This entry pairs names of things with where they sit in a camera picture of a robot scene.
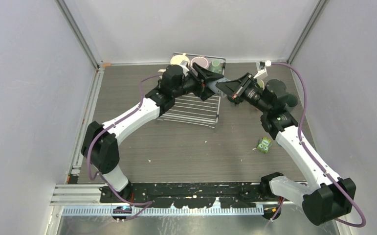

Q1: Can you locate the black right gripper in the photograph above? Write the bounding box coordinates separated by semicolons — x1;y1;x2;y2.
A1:
217;72;270;114

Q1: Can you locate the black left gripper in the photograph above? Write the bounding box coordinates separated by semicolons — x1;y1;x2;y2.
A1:
173;64;223;101

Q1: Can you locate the small blue grey cup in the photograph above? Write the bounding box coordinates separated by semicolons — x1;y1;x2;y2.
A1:
205;77;230;98

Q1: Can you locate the dark teal mug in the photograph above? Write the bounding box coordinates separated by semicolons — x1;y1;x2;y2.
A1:
232;97;243;105

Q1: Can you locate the light green mug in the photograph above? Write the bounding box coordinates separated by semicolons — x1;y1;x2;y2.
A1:
258;80;265;89

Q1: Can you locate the dark grey mug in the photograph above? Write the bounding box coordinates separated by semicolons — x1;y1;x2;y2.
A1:
286;93;299;108

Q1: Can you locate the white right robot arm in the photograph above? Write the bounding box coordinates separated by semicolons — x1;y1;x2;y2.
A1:
208;73;356;225

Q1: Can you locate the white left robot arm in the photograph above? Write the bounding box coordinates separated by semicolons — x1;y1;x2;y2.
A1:
81;64;227;203

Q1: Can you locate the small sage green cup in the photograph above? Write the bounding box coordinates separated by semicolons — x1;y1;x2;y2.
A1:
209;60;223;74

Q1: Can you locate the mauve pink mug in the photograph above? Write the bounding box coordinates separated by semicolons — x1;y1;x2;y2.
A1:
190;56;209;69

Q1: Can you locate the cream mug back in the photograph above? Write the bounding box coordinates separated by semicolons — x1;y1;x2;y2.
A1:
170;53;190;65

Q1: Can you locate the green toy monster block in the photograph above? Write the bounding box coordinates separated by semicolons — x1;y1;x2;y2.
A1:
256;137;271;154

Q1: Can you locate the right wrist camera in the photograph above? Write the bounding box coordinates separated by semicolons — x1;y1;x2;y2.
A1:
253;60;272;81

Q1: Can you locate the metal wire dish rack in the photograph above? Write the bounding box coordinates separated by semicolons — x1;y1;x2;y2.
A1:
157;53;226;128

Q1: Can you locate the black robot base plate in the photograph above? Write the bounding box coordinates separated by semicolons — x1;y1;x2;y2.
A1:
99;181;292;209

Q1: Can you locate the aluminium front rail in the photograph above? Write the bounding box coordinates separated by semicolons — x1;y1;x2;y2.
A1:
50;184;274;217

